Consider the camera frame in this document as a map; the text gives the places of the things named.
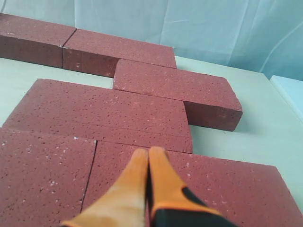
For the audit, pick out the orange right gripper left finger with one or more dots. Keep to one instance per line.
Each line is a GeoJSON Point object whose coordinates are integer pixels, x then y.
{"type": "Point", "coordinates": [123, 205]}

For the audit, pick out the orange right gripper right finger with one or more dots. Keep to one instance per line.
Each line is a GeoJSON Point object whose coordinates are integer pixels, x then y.
{"type": "Point", "coordinates": [172, 202]}

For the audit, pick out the front row right brick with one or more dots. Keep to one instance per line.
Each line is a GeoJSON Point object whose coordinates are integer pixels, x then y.
{"type": "Point", "coordinates": [248, 194]}

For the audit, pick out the front row left brick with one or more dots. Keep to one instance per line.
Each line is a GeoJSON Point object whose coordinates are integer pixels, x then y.
{"type": "Point", "coordinates": [43, 177]}

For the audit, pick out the third row right brick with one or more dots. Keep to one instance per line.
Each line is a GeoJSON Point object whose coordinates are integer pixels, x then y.
{"type": "Point", "coordinates": [103, 114]}

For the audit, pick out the second row right brick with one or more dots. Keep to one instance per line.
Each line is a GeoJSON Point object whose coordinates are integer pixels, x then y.
{"type": "Point", "coordinates": [209, 100]}

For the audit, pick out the back right row brick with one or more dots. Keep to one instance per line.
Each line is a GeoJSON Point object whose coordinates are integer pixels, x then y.
{"type": "Point", "coordinates": [98, 53]}

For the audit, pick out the back left row brick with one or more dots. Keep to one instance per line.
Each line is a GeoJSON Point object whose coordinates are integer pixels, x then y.
{"type": "Point", "coordinates": [33, 41]}

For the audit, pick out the light blue backdrop cloth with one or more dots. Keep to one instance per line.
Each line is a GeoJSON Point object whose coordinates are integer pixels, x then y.
{"type": "Point", "coordinates": [259, 35]}

